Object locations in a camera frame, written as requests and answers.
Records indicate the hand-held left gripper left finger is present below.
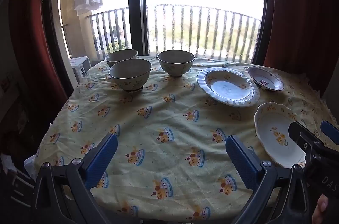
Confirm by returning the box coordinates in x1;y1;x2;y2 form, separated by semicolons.
30;132;118;224

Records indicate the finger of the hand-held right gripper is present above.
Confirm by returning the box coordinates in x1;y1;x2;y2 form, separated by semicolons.
288;121;326;161
320;120;339;145

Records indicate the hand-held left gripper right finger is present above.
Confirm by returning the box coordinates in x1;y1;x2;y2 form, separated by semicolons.
225;134;311;224

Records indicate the scalloped plate with yellow flowers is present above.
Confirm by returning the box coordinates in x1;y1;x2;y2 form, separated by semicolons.
254;102;309;169

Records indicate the white plate with red pattern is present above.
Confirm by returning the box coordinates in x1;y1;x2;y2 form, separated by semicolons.
247;66;285;92

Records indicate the blue-rimmed ribbed white plate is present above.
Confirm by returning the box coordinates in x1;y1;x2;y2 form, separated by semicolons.
196;67;261;108

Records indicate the floral ceramic bowl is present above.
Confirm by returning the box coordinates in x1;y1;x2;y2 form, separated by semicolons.
109;58;152;92
157;50;196;78
105;49;139;67

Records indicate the person's right hand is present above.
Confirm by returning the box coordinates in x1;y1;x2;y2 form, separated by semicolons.
312;193;329;224

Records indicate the white plastic bag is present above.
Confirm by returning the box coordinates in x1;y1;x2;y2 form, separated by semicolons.
23;155;38;177

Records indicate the yellow printed tablecloth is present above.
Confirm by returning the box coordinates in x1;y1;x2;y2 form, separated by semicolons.
34;56;339;222

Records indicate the white outdoor appliance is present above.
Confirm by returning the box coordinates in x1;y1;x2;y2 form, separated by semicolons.
69;56;92;83

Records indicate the red curtain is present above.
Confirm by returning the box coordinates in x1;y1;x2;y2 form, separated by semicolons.
8;0;75;134
262;0;339;97

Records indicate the balcony railing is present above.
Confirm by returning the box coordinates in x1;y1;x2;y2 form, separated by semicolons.
85;4;263;63

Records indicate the dark sliding door frame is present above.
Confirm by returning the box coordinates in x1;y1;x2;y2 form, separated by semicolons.
42;0;276;97

